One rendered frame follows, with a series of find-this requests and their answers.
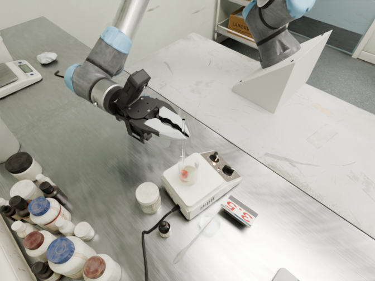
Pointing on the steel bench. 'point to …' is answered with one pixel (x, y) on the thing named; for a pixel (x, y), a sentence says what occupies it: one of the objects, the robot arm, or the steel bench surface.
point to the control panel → (220, 166)
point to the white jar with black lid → (23, 166)
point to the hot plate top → (200, 186)
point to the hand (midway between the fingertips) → (182, 132)
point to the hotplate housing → (189, 213)
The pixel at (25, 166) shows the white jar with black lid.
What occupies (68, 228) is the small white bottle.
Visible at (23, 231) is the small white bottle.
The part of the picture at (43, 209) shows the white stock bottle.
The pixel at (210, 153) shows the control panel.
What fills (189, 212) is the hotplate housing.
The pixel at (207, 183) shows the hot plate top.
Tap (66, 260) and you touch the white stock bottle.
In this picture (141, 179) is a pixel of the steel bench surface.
